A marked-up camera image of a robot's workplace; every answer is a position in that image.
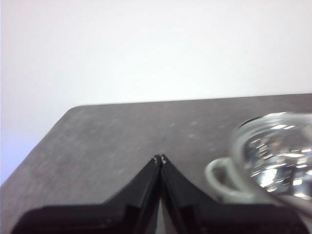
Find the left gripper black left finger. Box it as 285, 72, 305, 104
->
10, 155, 162, 234

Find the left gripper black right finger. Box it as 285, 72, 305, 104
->
160, 154, 310, 234

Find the glass lid with green knob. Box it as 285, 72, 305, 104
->
229, 111, 312, 197

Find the pale green electric steamer pot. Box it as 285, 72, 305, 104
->
205, 114, 312, 209

